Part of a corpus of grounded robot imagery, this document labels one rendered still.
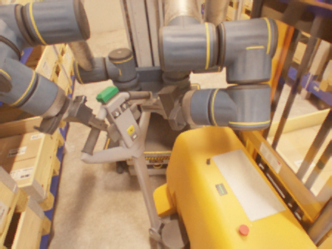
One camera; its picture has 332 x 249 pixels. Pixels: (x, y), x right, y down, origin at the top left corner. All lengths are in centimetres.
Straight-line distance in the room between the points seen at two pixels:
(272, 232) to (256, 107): 64
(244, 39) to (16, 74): 53
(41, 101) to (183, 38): 40
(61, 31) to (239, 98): 49
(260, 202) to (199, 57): 77
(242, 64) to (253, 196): 72
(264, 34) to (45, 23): 54
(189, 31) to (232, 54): 11
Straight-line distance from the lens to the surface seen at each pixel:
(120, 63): 182
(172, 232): 151
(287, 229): 111
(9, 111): 270
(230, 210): 108
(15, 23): 72
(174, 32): 55
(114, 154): 86
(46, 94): 66
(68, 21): 68
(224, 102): 58
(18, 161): 224
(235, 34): 56
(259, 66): 56
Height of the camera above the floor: 184
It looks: 41 degrees down
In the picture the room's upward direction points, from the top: 6 degrees counter-clockwise
